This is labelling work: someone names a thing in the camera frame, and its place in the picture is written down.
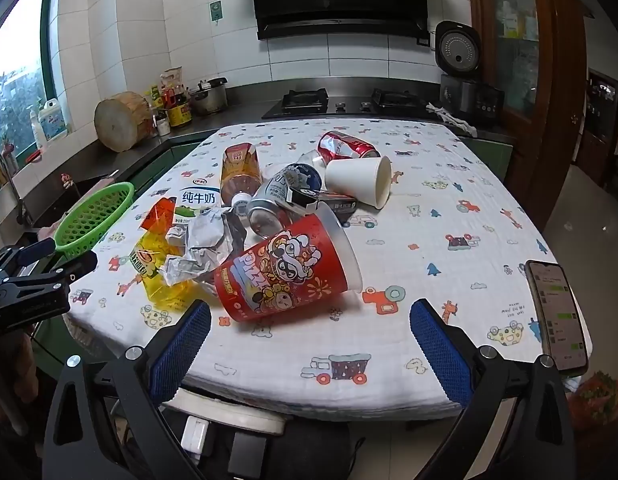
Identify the red plastic bag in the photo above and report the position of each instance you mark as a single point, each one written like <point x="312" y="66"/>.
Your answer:
<point x="596" y="400"/>

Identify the small white jar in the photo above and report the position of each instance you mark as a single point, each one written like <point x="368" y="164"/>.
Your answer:
<point x="162" y="125"/>

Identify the white rag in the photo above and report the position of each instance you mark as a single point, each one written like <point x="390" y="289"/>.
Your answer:
<point x="454" y="117"/>

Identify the black countertop appliance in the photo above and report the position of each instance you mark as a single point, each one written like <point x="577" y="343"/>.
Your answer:
<point x="471" y="97"/>

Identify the yellow plastic packet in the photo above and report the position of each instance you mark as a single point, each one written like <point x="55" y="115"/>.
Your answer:
<point x="156" y="262"/>

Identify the black gas stove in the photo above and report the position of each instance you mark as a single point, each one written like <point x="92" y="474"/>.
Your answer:
<point x="349" y="102"/>

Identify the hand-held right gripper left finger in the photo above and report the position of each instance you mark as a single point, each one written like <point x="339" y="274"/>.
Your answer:
<point x="181" y="350"/>

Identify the small toy figure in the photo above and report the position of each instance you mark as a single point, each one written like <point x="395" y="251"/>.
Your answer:
<point x="66" y="180"/>

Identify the green framed window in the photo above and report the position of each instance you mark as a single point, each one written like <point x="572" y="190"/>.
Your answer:
<point x="14" y="60"/>

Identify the black power adapter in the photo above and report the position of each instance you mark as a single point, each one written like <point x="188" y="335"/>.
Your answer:
<point x="246" y="455"/>

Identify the black smartphone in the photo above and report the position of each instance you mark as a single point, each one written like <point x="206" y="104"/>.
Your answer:
<point x="559" y="315"/>

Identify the red soda can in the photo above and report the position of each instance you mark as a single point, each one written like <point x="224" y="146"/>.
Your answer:
<point x="346" y="147"/>

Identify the green kitchen cabinet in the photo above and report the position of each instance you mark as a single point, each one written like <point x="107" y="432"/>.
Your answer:
<point x="154" y="160"/>

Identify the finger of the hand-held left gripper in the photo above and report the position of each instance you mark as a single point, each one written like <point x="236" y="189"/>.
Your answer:
<point x="34" y="252"/>
<point x="74" y="267"/>

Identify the slim white bottle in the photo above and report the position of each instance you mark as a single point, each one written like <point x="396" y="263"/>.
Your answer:
<point x="36" y="130"/>

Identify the steel pressure cooker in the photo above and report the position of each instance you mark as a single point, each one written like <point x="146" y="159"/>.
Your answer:
<point x="209" y="97"/>

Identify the blue and white can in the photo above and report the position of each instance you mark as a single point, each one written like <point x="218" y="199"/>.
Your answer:
<point x="281" y="192"/>

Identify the white detergent jug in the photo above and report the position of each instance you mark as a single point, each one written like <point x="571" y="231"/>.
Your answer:
<point x="53" y="120"/>

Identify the red instant noodle cup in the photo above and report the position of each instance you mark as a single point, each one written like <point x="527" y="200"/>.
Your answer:
<point x="279" y="270"/>

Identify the small red windowsill item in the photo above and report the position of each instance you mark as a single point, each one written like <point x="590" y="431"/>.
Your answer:
<point x="34" y="156"/>

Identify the round wooden chopping block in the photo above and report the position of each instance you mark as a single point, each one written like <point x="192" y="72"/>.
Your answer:
<point x="121" y="122"/>

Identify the silver wrapper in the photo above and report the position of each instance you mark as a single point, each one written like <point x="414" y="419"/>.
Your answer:
<point x="204" y="245"/>

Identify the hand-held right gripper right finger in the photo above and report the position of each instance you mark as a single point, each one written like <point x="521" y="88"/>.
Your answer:
<point x="439" y="355"/>

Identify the green plastic basket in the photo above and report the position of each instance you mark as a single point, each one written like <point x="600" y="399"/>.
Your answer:
<point x="96" y="210"/>

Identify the pink towel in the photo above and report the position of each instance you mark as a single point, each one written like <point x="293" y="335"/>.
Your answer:
<point x="49" y="231"/>

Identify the white milk carton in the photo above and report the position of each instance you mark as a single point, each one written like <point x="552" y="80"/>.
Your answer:
<point x="199" y="197"/>

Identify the yellow jar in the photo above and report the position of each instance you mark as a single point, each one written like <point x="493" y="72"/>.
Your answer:
<point x="179" y="114"/>

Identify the black cardboard box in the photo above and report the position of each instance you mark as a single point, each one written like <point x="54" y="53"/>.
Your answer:
<point x="336" y="206"/>

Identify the black rice cooker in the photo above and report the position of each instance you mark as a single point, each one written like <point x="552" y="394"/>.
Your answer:
<point x="456" y="47"/>

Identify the printed white cloth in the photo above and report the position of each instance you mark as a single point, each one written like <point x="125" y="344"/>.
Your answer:
<point x="439" y="210"/>

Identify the white paper cup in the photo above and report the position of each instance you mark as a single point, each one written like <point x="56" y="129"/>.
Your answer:
<point x="354" y="177"/>

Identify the brown wooden cabinet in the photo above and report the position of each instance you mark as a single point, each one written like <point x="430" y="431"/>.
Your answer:
<point x="539" y="60"/>

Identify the clear plastic cup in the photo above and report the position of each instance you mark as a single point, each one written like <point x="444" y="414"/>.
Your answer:
<point x="309" y="158"/>

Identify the steel faucet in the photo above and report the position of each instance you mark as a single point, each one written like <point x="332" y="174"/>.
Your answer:
<point x="4" y="175"/>

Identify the white power adapter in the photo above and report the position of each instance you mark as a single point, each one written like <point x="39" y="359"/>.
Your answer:
<point x="196" y="435"/>

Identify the amber plastic bottle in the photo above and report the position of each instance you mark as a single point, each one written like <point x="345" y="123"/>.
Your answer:
<point x="241" y="167"/>

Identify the green wall sticker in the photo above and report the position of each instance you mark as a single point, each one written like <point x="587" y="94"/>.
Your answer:
<point x="216" y="10"/>

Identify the person's left forearm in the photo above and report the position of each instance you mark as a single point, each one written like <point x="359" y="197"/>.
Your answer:
<point x="24" y="370"/>

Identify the white seasoning bag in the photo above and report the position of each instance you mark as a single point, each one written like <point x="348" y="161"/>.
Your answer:
<point x="171" y="77"/>

